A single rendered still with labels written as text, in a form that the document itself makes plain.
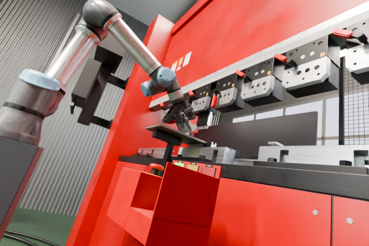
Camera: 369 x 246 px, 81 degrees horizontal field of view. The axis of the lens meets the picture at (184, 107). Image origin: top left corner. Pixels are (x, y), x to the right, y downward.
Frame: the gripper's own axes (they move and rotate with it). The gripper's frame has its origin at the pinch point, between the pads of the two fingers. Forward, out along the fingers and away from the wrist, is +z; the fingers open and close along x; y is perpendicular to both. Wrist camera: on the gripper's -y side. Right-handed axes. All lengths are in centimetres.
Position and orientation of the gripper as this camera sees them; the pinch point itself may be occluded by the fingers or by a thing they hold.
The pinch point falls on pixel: (187, 137)
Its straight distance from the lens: 112.3
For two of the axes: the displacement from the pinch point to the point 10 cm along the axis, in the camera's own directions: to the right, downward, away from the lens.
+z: 3.5, 9.4, 0.4
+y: 7.8, -3.1, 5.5
